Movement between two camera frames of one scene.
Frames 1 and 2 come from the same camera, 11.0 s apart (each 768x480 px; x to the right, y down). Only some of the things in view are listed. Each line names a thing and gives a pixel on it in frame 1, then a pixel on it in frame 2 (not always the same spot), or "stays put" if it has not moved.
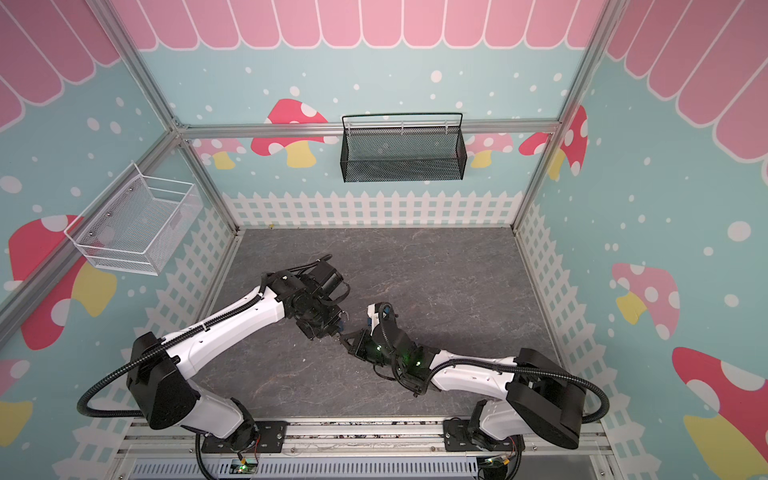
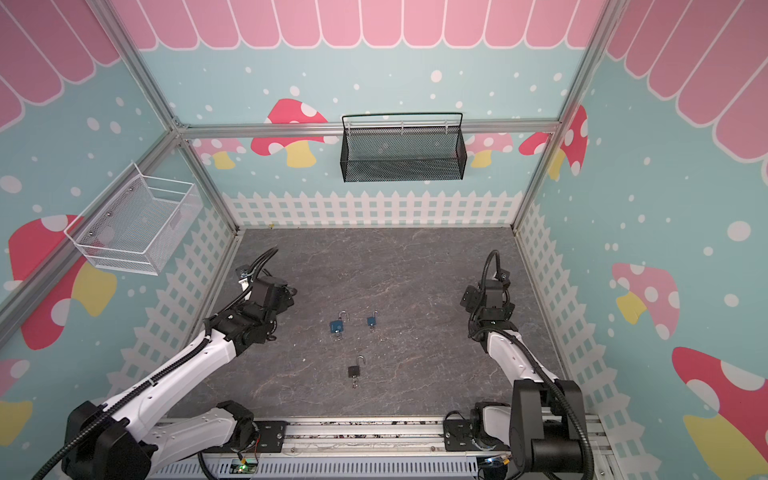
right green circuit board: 495,462 stays put
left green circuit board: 244,466 stays put
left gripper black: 322,331 → 288,301
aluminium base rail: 344,435 stays put
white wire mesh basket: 134,227 stays put
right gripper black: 363,347 → 486,297
